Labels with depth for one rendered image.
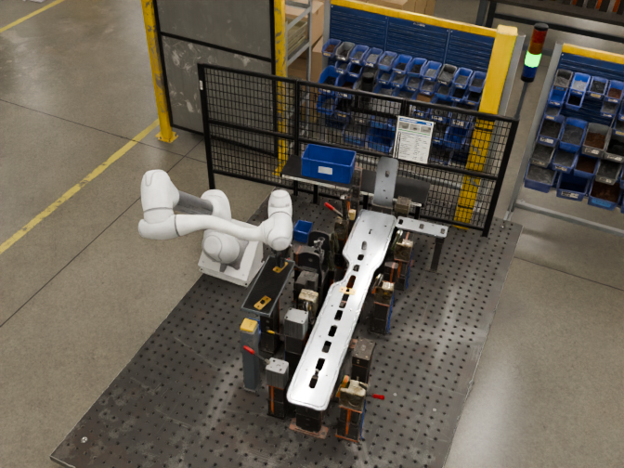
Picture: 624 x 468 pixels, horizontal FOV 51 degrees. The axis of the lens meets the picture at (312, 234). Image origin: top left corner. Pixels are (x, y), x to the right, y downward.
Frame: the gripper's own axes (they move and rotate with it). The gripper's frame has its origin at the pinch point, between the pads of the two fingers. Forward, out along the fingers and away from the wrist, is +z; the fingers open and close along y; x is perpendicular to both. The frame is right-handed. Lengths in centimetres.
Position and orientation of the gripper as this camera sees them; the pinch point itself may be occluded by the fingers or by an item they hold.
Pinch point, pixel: (279, 260)
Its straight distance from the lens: 314.3
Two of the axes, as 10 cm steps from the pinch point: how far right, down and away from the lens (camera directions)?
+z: -0.3, 7.5, 6.6
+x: 5.4, -5.5, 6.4
